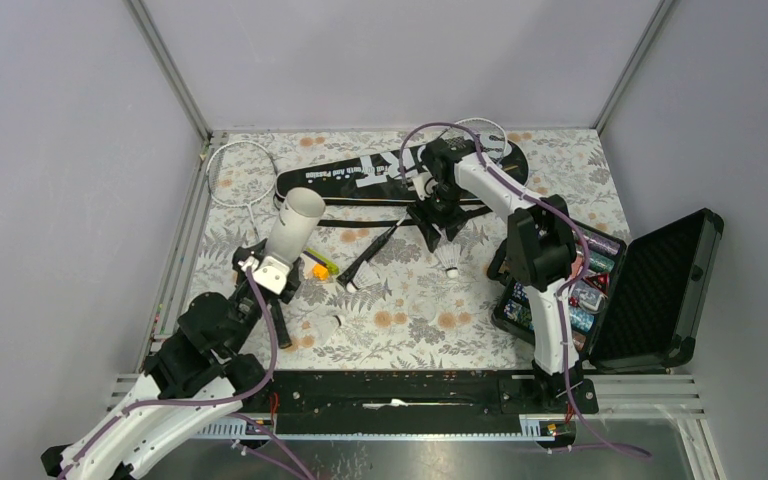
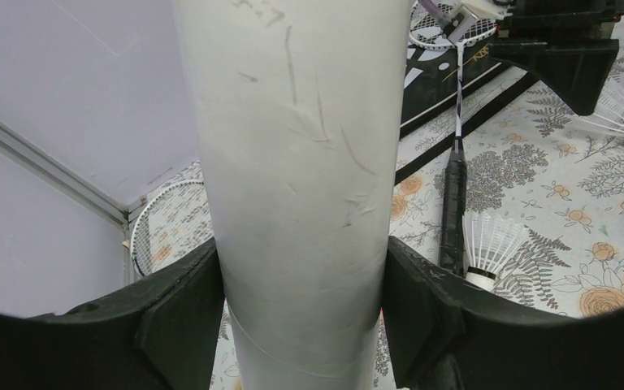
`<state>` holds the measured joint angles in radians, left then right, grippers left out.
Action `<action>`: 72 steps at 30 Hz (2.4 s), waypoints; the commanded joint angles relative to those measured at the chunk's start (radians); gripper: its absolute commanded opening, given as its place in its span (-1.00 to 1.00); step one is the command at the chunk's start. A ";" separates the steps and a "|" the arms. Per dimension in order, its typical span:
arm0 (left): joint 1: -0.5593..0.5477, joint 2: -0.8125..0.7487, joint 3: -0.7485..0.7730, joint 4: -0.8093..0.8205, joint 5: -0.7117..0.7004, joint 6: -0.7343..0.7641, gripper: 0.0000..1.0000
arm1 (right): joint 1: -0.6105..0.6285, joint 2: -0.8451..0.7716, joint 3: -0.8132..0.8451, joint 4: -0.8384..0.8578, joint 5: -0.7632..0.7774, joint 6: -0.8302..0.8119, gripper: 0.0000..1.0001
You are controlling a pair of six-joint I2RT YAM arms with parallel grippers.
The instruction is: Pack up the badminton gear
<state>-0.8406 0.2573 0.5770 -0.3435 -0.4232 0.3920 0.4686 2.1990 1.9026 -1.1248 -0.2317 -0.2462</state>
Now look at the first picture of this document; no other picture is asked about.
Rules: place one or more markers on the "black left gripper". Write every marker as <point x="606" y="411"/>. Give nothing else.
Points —
<point x="296" y="280"/>

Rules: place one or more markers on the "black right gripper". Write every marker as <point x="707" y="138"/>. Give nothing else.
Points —
<point x="452" y="224"/>

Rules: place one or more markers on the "white shuttlecock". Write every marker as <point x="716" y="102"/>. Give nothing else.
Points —
<point x="449" y="255"/>
<point x="361" y="277"/>
<point x="318" y="330"/>

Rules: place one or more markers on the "white shuttlecock tube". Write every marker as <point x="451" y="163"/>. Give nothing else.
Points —
<point x="299" y="214"/>

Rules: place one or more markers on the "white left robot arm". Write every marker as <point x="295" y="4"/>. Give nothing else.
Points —
<point x="223" y="352"/>

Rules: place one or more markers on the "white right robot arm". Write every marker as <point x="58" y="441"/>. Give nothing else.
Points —
<point x="539" y="249"/>

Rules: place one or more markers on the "yellow orange small toy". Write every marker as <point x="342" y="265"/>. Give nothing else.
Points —
<point x="323" y="268"/>

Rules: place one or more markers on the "black racket bag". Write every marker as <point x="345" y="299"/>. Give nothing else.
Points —
<point x="368" y="180"/>

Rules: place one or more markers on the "white racket on bag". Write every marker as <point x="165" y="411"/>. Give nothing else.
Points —
<point x="347" y="278"/>

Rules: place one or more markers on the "white racket on left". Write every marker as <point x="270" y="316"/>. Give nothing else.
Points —
<point x="240" y="175"/>

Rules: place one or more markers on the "black poker chip case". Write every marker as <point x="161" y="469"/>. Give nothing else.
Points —
<point x="635" y="306"/>

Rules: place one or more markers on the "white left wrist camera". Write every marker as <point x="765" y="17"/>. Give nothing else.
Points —
<point x="270" y="273"/>

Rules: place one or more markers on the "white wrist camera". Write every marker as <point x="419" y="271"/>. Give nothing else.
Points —
<point x="424" y="185"/>
<point x="270" y="273"/>

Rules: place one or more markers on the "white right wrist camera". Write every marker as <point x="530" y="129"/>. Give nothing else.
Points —
<point x="424" y="185"/>

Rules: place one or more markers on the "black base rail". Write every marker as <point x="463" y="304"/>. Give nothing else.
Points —
<point x="418" y="403"/>

